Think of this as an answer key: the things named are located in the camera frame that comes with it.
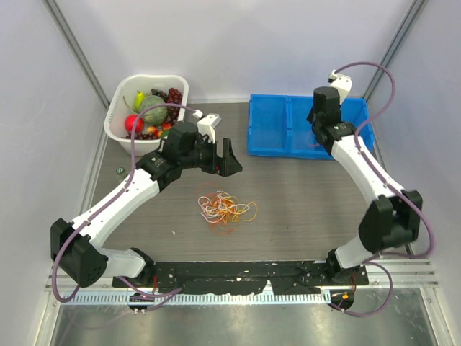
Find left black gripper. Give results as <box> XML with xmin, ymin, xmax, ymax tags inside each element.
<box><xmin>180</xmin><ymin>133</ymin><xmax>242</xmax><ymax>177</ymax></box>

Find orange yellow wires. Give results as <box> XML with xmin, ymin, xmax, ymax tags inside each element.
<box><xmin>196</xmin><ymin>182</ymin><xmax>259</xmax><ymax>237</ymax></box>

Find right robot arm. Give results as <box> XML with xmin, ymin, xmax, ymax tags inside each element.
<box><xmin>307</xmin><ymin>86</ymin><xmax>423</xmax><ymax>285</ymax></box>

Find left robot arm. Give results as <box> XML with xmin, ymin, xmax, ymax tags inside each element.
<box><xmin>50</xmin><ymin>115</ymin><xmax>243</xmax><ymax>288</ymax></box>

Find blue three-compartment bin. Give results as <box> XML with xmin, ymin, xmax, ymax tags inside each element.
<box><xmin>247</xmin><ymin>94</ymin><xmax>375</xmax><ymax>162</ymax></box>

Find red grape bunch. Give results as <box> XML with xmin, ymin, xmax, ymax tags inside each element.
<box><xmin>167</xmin><ymin>88</ymin><xmax>182</xmax><ymax>121</ymax></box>

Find green melon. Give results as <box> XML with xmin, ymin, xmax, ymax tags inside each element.
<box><xmin>139</xmin><ymin>95</ymin><xmax>168</xmax><ymax>126</ymax></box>

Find dark grapes front bunch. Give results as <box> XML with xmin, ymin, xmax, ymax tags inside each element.
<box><xmin>135</xmin><ymin>131</ymin><xmax>162</xmax><ymax>141</ymax></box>

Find dark grape bunch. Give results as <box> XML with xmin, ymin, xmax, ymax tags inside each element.
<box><xmin>151</xmin><ymin>89</ymin><xmax>169</xmax><ymax>102</ymax></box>

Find red apple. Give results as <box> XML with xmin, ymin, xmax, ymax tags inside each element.
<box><xmin>124</xmin><ymin>114</ymin><xmax>145</xmax><ymax>133</ymax></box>

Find yellow-green pear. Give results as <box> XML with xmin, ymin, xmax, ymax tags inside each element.
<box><xmin>133</xmin><ymin>91</ymin><xmax>146</xmax><ymax>112</ymax></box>

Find white plastic basket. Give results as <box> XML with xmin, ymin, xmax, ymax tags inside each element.
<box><xmin>104</xmin><ymin>74</ymin><xmax>189</xmax><ymax>154</ymax></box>

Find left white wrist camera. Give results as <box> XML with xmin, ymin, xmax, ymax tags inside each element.
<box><xmin>192</xmin><ymin>110</ymin><xmax>221</xmax><ymax>144</ymax></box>

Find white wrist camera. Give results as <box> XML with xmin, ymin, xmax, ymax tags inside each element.
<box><xmin>192</xmin><ymin>110</ymin><xmax>221</xmax><ymax>144</ymax></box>
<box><xmin>328</xmin><ymin>70</ymin><xmax>352</xmax><ymax>105</ymax></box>

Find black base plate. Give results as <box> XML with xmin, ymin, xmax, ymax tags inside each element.
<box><xmin>129</xmin><ymin>260</ymin><xmax>369</xmax><ymax>296</ymax></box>

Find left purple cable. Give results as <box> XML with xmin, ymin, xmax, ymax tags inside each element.
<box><xmin>52</xmin><ymin>103</ymin><xmax>202</xmax><ymax>303</ymax></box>

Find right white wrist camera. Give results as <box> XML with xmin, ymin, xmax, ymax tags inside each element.
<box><xmin>328</xmin><ymin>70</ymin><xmax>352</xmax><ymax>105</ymax></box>

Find white slotted cable duct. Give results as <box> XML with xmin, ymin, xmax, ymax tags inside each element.
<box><xmin>68</xmin><ymin>290</ymin><xmax>331</xmax><ymax>306</ymax></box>

